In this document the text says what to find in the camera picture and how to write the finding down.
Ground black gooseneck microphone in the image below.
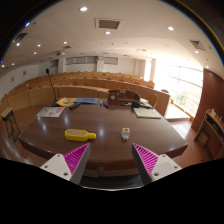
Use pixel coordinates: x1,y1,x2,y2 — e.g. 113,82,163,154
45,68,62,108

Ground blue booklet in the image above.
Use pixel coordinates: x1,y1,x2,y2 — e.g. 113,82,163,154
74,97,101,105

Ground rows of wooden auditorium seats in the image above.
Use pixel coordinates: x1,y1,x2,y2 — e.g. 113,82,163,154
0,70,156,113

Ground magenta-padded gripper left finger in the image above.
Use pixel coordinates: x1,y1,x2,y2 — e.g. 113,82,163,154
39,142,92,186

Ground yellow folder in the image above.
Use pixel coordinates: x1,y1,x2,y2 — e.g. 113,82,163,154
55,97,78,108

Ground white printed paper sheet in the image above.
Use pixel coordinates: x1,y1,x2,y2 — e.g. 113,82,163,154
36,106,66,118

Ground large bright window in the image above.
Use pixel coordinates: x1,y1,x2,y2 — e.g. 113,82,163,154
153,63,204,118

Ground recessed ceiling lights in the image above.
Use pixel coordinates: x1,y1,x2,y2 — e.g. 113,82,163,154
0,5,209,69

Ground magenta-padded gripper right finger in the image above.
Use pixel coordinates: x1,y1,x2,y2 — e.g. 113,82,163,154
131,142,183,186

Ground black remote control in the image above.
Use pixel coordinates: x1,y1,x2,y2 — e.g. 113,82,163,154
68,102,81,110

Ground large ceiling air vent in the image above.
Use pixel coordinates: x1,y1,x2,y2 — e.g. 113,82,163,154
94,17,124,30

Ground white flat pad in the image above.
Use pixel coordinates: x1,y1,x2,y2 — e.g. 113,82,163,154
133,107,162,120

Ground white charger block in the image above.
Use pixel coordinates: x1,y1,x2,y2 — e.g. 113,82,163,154
120,127,131,141

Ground wooden desk organizer with clock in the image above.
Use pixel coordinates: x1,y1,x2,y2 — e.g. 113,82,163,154
107,89,142,104

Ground wooden shelf unit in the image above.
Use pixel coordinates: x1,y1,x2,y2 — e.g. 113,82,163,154
193,108,224,160

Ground wooden chair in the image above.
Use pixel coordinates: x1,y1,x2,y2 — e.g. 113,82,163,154
146,93,159,108

